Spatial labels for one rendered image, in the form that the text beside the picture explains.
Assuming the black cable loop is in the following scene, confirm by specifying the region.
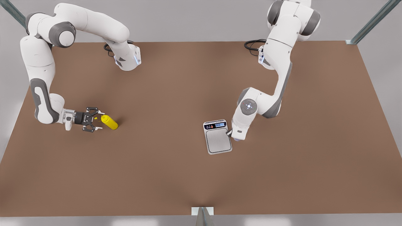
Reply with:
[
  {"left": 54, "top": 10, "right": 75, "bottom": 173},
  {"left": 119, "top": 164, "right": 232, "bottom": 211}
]
[
  {"left": 244, "top": 39, "right": 267, "bottom": 57},
  {"left": 104, "top": 40, "right": 135, "bottom": 58}
]

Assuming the white digital kitchen scale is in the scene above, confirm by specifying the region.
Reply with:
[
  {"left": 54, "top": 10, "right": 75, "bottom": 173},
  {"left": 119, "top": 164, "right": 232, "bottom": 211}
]
[{"left": 203, "top": 119, "right": 233, "bottom": 155}]

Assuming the silver frame post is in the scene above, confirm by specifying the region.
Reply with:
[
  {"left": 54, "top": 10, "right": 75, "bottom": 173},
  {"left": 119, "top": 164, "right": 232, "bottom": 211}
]
[
  {"left": 345, "top": 0, "right": 402, "bottom": 45},
  {"left": 191, "top": 207, "right": 215, "bottom": 226},
  {"left": 0, "top": 0, "right": 27, "bottom": 29}
]

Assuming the yellow sauce bottle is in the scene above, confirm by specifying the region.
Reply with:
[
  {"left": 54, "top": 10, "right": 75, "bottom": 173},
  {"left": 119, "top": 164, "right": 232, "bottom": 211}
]
[{"left": 94, "top": 115, "right": 119, "bottom": 131}]

